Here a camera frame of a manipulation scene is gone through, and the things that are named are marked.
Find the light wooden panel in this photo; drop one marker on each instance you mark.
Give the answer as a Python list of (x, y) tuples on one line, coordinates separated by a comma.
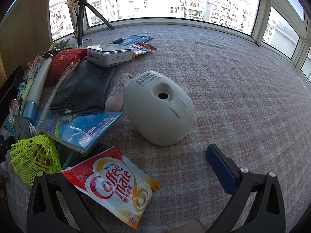
[(24, 29)]

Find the blue sachet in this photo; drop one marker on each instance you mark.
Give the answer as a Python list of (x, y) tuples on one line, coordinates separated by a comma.
[(136, 39)]

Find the yellow plastic shuttlecock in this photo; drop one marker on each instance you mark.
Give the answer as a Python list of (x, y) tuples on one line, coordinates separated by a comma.
[(36, 155)]

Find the white tin box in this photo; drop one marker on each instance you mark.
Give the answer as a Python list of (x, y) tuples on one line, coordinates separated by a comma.
[(109, 54)]

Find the black tripod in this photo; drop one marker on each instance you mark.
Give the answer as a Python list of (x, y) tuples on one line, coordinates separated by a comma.
[(81, 19)]

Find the black pen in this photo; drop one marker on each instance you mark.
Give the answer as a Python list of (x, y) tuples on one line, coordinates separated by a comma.
[(117, 40)]

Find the blue plastic packet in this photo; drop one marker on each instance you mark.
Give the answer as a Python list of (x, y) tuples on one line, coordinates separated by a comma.
[(80, 128)]

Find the chopsticks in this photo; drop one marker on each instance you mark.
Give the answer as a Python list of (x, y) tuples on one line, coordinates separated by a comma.
[(60, 85)]

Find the metal carabiner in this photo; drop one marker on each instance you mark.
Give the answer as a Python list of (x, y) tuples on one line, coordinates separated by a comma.
[(49, 53)]

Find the dark wet wipes pack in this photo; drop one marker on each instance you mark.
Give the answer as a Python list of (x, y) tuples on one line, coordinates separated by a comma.
[(85, 87)]

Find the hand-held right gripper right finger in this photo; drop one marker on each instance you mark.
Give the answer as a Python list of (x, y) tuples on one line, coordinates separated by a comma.
[(222, 170)]

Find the checked cloth-covered desktop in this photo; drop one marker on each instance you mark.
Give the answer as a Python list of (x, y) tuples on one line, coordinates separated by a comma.
[(230, 89)]

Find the white tube blue cap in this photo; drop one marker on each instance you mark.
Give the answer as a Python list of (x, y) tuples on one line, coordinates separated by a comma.
[(36, 87)]

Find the grey card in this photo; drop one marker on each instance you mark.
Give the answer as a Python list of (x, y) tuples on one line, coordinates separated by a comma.
[(23, 128)]

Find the grey flower bunch in bag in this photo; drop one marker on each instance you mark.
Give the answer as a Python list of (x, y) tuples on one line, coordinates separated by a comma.
[(62, 44)]

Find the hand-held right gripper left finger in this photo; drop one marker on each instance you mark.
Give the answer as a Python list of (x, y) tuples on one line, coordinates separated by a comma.
[(52, 182)]

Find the white window frame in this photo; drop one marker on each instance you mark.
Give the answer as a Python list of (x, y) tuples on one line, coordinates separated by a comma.
[(264, 17)]

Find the white egg-shaped plug device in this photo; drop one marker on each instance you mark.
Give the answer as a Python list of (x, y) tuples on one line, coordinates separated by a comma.
[(155, 116)]

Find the small pink bottle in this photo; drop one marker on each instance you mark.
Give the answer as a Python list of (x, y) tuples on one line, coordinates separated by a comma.
[(116, 94)]

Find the red gold-print packet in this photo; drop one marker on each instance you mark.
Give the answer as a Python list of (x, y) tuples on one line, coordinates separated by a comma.
[(60, 65)]

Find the paper label on tripod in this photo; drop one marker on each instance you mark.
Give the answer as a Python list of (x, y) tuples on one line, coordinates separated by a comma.
[(73, 3)]

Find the small red white sachet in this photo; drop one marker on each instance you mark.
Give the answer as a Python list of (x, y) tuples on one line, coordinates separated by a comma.
[(143, 48)]

